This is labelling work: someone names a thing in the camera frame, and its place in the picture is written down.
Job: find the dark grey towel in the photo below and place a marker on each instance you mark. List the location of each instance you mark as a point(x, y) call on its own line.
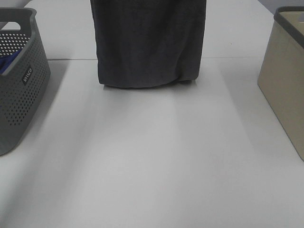
point(148, 43)

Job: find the blue towel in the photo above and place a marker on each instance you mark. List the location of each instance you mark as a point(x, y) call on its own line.
point(7, 60)

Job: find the grey perforated plastic basket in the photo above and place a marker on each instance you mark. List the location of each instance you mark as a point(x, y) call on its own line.
point(24, 82)

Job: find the beige plastic basket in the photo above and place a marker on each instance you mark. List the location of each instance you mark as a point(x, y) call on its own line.
point(281, 77)

